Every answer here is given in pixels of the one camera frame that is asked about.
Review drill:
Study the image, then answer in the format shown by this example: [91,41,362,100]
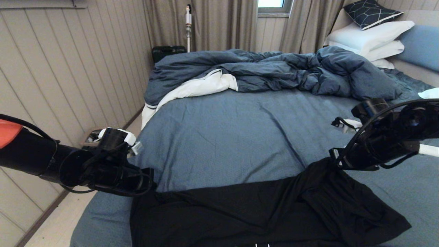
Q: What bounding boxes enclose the dark patterned pillow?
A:
[344,0,405,30]

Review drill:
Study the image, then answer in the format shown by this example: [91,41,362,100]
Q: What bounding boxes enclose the blue bed sheet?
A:
[70,69,439,247]

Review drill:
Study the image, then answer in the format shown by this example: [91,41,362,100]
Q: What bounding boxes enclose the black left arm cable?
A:
[0,114,154,198]

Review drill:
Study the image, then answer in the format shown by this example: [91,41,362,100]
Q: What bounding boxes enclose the black hard case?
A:
[152,45,187,63]

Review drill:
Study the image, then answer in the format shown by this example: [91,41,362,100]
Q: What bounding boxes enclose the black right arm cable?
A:
[331,99,439,170]

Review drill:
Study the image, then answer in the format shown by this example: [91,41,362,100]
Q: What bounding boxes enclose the white pillow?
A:
[371,58,395,69]
[326,20,415,53]
[329,40,406,62]

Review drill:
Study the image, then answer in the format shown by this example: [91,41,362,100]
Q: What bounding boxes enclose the white cloth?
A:
[418,87,439,100]

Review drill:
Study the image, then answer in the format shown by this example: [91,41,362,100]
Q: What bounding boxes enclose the grey framed window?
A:
[257,0,294,15]

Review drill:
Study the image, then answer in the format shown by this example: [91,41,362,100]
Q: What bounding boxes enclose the white stick vacuum cleaner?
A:
[185,4,192,52]

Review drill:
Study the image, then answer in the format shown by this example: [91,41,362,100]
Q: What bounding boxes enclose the beige curtain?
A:
[142,0,258,53]
[280,0,360,55]

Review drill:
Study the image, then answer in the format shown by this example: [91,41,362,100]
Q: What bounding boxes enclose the beige upholstered bed frame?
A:
[324,8,439,87]

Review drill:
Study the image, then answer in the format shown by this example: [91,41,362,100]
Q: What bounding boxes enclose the white flat strip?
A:
[418,144,439,157]

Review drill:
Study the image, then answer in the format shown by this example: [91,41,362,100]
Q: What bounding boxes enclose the blue headboard cushion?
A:
[399,24,439,72]

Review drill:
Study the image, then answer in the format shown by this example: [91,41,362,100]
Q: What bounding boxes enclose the black moon print T-shirt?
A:
[130,156,412,247]

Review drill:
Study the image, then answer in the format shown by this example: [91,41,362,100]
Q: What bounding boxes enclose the white sheet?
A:
[141,69,239,130]

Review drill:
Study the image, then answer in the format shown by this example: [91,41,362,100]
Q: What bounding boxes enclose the crumpled blue duvet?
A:
[144,46,402,106]

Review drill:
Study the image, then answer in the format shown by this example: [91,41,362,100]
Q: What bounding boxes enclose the brown trash bin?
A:
[82,128,103,146]

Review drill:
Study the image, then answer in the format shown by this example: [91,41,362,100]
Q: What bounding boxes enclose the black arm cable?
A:
[331,99,439,170]
[0,114,154,198]

